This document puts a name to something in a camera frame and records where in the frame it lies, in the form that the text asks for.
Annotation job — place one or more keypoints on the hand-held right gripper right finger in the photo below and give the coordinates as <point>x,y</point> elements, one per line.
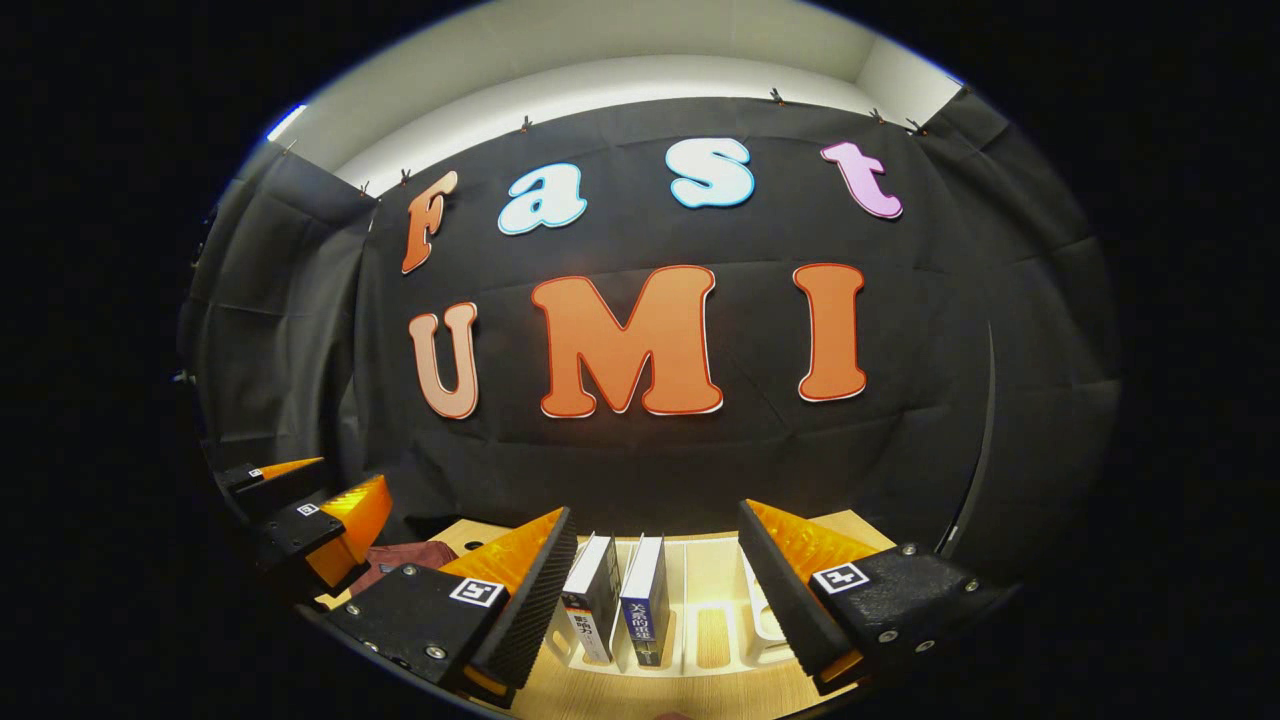
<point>790,600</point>

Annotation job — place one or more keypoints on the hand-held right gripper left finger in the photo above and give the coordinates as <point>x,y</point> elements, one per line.
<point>520,610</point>

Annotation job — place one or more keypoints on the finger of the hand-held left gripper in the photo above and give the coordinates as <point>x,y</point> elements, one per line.
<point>280,488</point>
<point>290,530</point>

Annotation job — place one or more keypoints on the black and white book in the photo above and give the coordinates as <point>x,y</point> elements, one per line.
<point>592,595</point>

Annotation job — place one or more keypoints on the white plastic bookshelf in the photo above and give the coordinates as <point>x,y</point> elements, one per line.
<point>712,600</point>

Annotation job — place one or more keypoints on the maroon schoolbag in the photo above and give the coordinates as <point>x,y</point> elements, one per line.
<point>400,562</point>

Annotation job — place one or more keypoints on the blue cover book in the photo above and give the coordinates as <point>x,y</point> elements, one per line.
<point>645,600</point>

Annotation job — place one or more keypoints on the row of small cloth clips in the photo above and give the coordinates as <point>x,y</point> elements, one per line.
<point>775,96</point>

